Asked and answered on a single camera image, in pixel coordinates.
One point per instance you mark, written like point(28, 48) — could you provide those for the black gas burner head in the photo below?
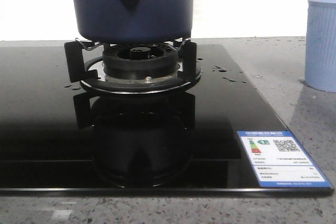
point(139, 61)

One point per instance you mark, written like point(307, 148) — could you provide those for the blue energy label sticker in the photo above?
point(279, 160)

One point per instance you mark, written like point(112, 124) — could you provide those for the dark blue cooking pot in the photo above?
point(133, 21)

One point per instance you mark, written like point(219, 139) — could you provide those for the light blue ribbed cup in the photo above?
point(320, 45)

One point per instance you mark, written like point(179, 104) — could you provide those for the black pot support grate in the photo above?
point(92, 77)

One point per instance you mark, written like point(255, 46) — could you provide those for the black glass stove top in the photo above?
point(58, 139)

